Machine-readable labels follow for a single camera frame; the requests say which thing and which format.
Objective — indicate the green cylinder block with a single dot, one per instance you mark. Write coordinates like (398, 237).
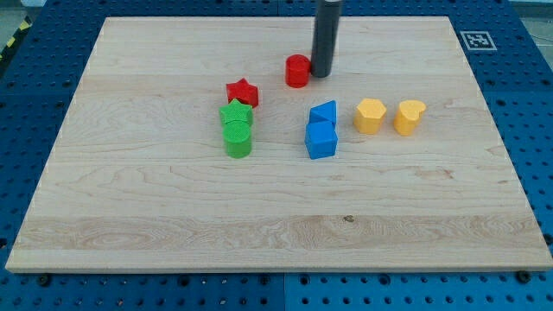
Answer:
(237, 139)

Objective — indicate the blue cube block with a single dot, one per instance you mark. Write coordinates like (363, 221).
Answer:
(320, 139)

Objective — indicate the green star block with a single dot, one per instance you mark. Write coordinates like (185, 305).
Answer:
(236, 111)

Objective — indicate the blue triangle block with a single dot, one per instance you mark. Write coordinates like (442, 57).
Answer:
(324, 112)

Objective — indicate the red star block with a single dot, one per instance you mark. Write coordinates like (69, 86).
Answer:
(244, 92)

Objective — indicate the light wooden board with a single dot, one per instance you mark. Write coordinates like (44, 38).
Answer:
(139, 181)

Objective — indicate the red cylinder block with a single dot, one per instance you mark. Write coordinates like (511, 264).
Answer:
(297, 70)

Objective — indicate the yellow hexagon block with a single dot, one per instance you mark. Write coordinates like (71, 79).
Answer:
(369, 116)

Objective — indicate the yellow heart block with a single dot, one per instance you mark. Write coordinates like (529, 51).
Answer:
(408, 117)

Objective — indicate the white fiducial marker tag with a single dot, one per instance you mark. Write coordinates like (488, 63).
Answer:
(476, 40)

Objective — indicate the black bolt front left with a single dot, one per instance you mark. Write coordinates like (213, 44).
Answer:
(43, 280)

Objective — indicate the black bolt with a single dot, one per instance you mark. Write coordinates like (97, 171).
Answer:
(43, 280)
(523, 276)

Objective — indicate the black bolt front right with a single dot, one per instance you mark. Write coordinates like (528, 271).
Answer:
(523, 276)

